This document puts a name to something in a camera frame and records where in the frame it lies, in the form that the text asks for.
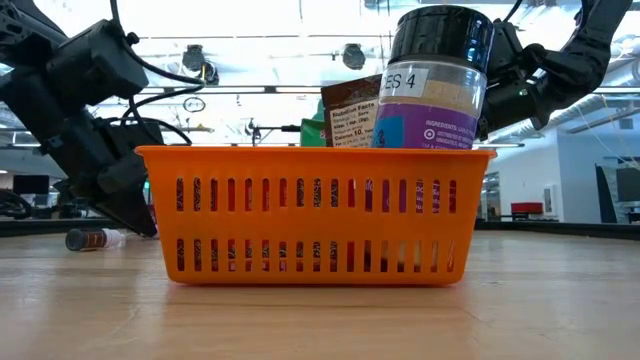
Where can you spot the black-lidded purple spice jar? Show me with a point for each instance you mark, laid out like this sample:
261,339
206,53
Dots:
430,100

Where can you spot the black boom stand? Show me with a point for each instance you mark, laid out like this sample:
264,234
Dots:
280,128

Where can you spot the black background monitor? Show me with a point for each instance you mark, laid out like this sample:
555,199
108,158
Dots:
30,184

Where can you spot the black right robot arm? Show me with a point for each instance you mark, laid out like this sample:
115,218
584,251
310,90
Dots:
580,65

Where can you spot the small dark dropper bottle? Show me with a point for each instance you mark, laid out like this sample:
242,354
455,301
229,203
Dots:
90,240

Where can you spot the green food box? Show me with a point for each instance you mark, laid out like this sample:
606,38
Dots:
311,136

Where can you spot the orange slotted plastic basket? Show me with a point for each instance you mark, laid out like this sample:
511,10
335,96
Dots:
310,225

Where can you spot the brown seasoning packet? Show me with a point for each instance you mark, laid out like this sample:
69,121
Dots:
350,115

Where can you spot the red cabinet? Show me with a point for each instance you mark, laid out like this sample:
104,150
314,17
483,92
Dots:
526,208

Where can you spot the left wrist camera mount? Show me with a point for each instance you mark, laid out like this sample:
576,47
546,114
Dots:
95,65

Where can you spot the black ceiling camera mount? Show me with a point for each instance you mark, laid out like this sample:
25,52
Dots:
194,57
353,56

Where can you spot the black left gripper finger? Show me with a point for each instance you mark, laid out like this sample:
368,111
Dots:
132,215

